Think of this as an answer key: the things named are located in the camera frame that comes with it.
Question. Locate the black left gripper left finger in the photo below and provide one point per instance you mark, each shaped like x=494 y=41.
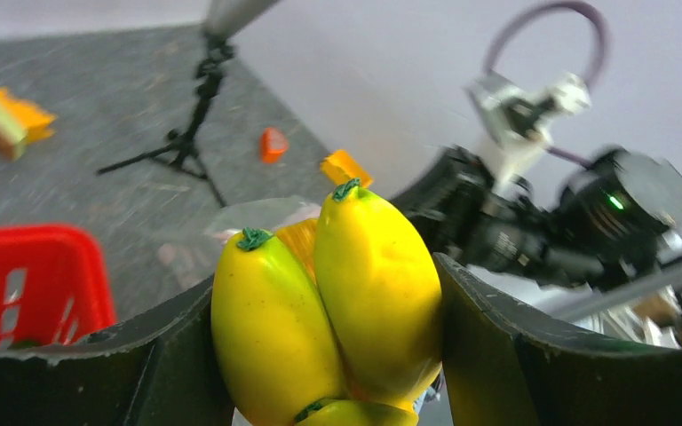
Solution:
x=157 y=368

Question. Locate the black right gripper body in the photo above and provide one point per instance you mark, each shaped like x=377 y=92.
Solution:
x=452 y=207

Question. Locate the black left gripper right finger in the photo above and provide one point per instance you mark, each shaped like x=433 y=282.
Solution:
x=506 y=363

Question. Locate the clear zip top bag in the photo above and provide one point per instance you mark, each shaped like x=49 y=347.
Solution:
x=193 y=256

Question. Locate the yellow toy banana bunch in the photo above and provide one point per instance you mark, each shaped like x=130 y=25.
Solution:
x=332 y=321

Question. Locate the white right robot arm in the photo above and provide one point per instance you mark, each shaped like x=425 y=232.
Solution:
x=616 y=220

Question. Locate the red plastic shopping basket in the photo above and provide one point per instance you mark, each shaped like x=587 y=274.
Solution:
x=54 y=286

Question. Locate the black mini tripod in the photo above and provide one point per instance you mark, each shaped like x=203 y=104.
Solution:
x=180 y=152

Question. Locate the orange toy slice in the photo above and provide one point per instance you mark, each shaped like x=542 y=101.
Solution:
x=273 y=145

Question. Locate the yellow green toy block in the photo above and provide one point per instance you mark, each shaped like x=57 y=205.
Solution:
x=22 y=123

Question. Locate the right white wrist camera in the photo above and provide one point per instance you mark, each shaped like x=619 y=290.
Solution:
x=518 y=122

